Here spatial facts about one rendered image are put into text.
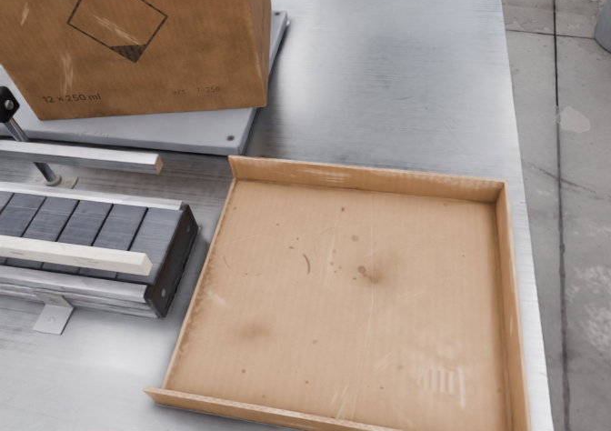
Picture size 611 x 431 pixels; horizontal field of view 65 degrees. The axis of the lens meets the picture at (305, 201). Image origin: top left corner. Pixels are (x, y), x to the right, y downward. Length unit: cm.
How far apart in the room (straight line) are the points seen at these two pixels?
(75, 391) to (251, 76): 38
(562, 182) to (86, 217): 152
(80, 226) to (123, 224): 4
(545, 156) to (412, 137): 126
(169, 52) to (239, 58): 8
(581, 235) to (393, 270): 122
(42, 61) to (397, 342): 50
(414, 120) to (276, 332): 32
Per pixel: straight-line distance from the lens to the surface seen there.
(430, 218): 53
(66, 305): 54
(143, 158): 44
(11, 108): 58
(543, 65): 222
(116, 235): 50
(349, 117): 63
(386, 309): 47
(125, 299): 48
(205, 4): 55
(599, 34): 242
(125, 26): 58
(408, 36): 77
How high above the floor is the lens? 126
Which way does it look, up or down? 52 degrees down
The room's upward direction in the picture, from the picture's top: 6 degrees counter-clockwise
